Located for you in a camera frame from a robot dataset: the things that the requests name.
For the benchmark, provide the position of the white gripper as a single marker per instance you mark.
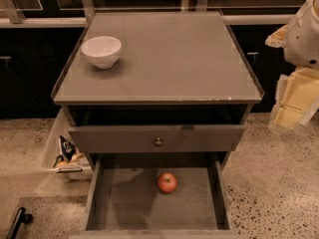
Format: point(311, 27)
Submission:
point(303, 39)

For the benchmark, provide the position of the red apple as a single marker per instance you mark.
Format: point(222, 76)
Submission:
point(167, 182)

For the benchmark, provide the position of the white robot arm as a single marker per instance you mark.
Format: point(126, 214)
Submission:
point(297, 95)

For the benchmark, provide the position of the closed top drawer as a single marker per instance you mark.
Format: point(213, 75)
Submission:
point(141, 138)

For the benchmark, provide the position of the grey drawer cabinet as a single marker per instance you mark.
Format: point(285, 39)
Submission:
point(175, 69)

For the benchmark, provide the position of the round metal drawer knob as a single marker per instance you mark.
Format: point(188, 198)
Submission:
point(158, 142)

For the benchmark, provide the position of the open middle drawer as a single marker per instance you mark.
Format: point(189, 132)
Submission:
point(124, 200)

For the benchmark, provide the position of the white ceramic bowl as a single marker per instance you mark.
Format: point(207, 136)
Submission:
point(102, 52)

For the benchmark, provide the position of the snack bag in bin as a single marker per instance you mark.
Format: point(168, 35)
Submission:
point(66, 148)

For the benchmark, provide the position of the metal railing frame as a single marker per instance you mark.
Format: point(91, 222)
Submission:
point(72, 12)

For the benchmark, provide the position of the black handle bottom left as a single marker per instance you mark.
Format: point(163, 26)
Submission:
point(21, 217)

